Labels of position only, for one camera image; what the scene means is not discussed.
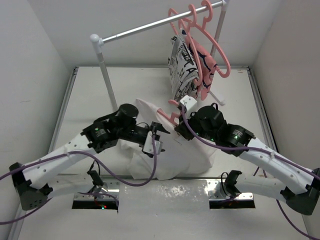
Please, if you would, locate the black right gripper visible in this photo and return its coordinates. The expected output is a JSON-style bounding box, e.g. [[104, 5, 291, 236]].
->
[[175, 107, 217, 142]]

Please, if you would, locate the white t shirt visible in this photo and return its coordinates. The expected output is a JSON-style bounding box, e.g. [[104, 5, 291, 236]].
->
[[119, 98, 216, 181]]

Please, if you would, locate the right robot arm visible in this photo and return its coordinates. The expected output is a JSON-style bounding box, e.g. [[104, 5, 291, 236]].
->
[[175, 103, 320, 216]]

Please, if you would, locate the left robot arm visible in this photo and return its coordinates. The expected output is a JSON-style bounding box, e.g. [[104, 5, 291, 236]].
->
[[9, 103, 167, 211]]

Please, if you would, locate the black white printed shirt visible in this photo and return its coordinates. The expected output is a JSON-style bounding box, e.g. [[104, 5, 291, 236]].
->
[[168, 35, 199, 102]]

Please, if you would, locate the pink navy shirt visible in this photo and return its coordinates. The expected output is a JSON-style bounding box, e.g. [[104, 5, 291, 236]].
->
[[193, 40, 217, 101]]

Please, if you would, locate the pink hanger with printed shirt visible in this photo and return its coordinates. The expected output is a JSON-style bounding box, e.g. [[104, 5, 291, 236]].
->
[[178, 4, 203, 89]]

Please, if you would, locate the empty pink hanger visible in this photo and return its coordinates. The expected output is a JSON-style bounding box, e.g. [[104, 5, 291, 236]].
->
[[199, 0, 214, 31]]

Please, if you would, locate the clear tape patch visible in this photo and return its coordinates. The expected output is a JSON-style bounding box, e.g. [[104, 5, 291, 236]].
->
[[118, 179, 210, 215]]

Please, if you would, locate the white clothes rack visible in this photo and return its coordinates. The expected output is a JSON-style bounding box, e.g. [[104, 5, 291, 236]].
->
[[90, 0, 222, 111]]

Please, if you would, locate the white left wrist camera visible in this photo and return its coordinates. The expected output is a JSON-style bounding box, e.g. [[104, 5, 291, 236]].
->
[[142, 131, 160, 158]]

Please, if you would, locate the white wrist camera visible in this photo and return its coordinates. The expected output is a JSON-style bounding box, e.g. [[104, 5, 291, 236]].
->
[[179, 95, 198, 112], [142, 131, 160, 158]]

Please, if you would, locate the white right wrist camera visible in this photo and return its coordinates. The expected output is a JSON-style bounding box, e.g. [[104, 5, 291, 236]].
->
[[179, 95, 198, 112]]

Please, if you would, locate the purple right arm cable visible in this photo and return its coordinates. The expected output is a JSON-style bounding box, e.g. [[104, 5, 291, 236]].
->
[[181, 106, 320, 240]]

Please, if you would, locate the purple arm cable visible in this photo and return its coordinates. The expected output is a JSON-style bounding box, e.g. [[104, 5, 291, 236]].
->
[[181, 106, 320, 240], [0, 136, 158, 225]]

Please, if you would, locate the metal base rail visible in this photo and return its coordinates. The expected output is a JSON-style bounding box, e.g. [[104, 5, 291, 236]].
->
[[72, 177, 255, 210]]

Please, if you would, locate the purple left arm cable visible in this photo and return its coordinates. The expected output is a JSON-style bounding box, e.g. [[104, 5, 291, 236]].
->
[[0, 136, 158, 225]]

